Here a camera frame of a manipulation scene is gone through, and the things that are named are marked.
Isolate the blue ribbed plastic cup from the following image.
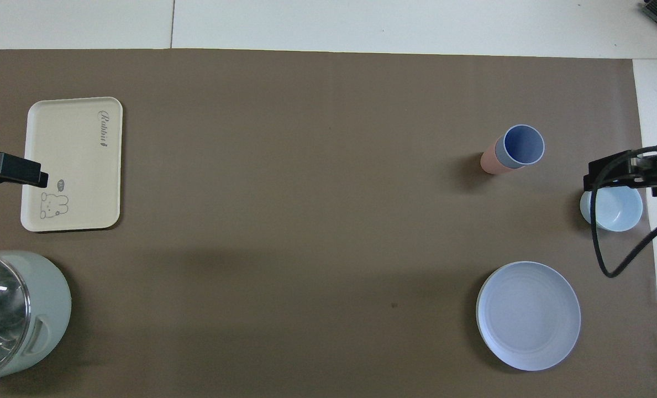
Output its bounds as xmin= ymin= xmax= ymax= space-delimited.
xmin=496 ymin=124 xmax=545 ymax=169

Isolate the pink plastic cup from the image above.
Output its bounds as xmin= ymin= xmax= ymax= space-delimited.
xmin=480 ymin=138 xmax=514 ymax=175

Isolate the cream rabbit print tray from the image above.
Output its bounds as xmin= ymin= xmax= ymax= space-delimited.
xmin=20 ymin=97 xmax=123 ymax=232

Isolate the light blue small bowl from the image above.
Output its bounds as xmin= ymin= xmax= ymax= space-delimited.
xmin=580 ymin=185 xmax=643 ymax=232

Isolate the mint green electric pot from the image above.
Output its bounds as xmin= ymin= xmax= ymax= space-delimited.
xmin=0 ymin=250 xmax=72 ymax=386

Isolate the pale blue round plate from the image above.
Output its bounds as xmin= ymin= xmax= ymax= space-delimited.
xmin=476 ymin=261 xmax=581 ymax=371

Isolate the brown paper table mat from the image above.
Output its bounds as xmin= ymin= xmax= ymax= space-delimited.
xmin=0 ymin=49 xmax=657 ymax=398

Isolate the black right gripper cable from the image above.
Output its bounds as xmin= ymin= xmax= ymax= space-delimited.
xmin=590 ymin=145 xmax=657 ymax=279

